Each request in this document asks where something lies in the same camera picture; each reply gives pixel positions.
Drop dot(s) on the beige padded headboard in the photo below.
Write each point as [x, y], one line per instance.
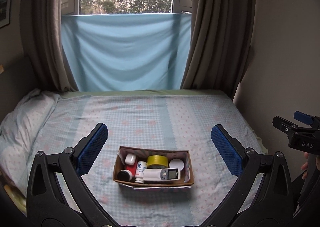
[16, 81]

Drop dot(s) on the white lid pale green jar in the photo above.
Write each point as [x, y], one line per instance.
[176, 164]

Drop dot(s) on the yellow packing tape roll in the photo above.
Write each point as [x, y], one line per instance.
[157, 162]

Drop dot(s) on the white vitamin bottle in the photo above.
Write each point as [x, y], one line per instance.
[141, 167]

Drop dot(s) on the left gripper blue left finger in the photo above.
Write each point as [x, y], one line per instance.
[57, 195]

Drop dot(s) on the person's right hand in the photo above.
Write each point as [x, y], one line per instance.
[304, 167]

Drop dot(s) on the white earbuds case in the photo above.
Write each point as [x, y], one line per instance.
[130, 159]

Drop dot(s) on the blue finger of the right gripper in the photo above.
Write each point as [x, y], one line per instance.
[303, 118]

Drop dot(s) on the light blue hanging sheet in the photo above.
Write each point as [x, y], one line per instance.
[127, 52]

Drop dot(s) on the white digital thermometer device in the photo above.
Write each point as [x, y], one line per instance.
[162, 175]

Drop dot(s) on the left brown curtain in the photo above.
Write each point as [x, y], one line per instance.
[40, 29]

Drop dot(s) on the cardboard box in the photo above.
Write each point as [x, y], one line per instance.
[186, 181]

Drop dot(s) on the red and white small box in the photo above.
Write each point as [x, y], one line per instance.
[132, 168]

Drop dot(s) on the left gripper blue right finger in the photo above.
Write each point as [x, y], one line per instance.
[261, 194]

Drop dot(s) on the black lid small jar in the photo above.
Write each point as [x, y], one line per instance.
[124, 175]

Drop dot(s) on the floral pillow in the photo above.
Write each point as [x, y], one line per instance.
[20, 127]

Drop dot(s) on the floral checked bed sheet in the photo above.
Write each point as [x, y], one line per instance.
[161, 122]

